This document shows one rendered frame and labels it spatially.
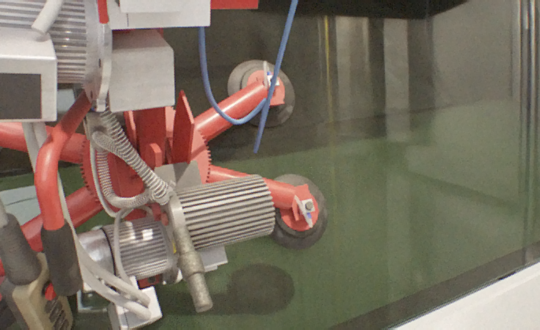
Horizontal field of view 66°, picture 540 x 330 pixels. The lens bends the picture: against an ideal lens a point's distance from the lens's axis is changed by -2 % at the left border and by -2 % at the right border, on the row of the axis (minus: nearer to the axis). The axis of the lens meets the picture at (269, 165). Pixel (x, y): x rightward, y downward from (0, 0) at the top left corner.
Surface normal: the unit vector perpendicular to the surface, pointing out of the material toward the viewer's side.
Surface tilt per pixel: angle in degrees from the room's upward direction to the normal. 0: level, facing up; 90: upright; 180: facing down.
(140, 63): 73
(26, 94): 79
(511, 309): 50
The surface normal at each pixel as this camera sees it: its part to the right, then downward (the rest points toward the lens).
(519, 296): 0.49, 0.11
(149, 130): 0.44, 0.52
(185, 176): 0.37, -0.26
